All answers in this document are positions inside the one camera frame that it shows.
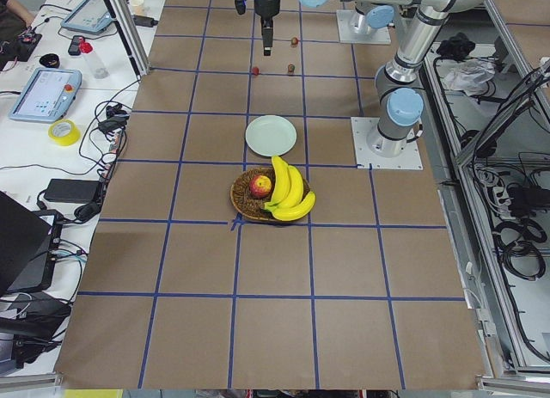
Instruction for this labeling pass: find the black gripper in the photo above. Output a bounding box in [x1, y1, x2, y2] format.
[254, 0, 281, 28]

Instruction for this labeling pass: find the light green plate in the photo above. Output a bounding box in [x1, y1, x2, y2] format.
[245, 115, 297, 157]

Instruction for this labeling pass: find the white paper cup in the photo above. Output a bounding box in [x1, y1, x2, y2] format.
[129, 0, 144, 15]

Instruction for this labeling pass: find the far blue teach pendant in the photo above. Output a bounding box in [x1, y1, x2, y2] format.
[61, 0, 113, 34]

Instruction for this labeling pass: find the blue teach pendant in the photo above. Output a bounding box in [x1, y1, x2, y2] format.
[61, 0, 113, 34]
[9, 68, 83, 124]

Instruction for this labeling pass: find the clear bottle red cap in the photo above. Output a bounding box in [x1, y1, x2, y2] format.
[78, 40, 109, 79]

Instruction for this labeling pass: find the red apple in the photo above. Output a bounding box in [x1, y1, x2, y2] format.
[248, 175, 272, 199]

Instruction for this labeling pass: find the brown wicker basket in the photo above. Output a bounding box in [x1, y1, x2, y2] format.
[230, 167, 316, 223]

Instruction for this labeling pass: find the black phone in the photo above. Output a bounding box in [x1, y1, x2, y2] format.
[68, 35, 85, 57]

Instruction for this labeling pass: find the yellow banana bunch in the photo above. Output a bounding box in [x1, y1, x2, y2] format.
[263, 156, 316, 222]

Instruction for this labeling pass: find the black small bowl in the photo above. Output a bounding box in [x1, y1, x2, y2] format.
[39, 53, 60, 69]

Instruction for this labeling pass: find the near blue teach pendant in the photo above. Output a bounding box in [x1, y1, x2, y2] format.
[9, 68, 83, 124]

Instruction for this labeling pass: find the yellow tape roll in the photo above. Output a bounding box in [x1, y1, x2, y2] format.
[48, 119, 81, 147]

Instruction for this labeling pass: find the black power adapter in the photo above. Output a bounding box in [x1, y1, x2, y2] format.
[44, 179, 101, 204]

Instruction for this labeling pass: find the black laptop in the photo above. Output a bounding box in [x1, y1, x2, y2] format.
[1, 193, 62, 295]

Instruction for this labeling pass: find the aluminium frame post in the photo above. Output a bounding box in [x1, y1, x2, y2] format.
[103, 0, 150, 78]

